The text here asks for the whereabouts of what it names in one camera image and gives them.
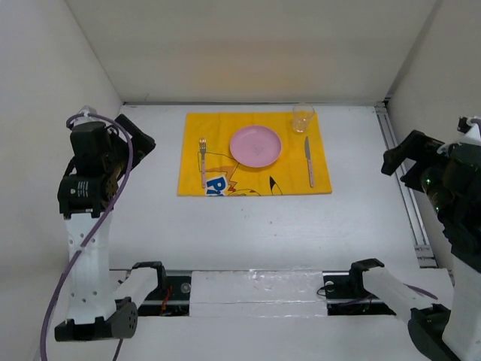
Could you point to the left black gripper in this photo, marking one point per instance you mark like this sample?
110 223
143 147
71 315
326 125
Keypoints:
143 144

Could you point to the clear drinking glass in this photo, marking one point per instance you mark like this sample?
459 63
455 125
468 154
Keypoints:
302 114

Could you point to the pink round plate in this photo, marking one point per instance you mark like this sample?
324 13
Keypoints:
255 146

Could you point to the fork with pink handle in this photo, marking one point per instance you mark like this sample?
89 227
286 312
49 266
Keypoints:
203 149

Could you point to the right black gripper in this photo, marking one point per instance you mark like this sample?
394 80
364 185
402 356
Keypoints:
413 143

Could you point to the knife with pink handle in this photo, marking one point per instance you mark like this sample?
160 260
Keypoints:
309 162

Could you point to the yellow cartoon print cloth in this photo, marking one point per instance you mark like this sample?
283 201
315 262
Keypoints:
288 176

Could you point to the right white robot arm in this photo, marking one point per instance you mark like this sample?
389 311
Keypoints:
438 332

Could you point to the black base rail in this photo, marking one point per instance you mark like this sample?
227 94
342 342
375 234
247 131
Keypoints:
254 293

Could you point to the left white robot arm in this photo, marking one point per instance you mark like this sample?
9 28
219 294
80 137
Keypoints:
97 310

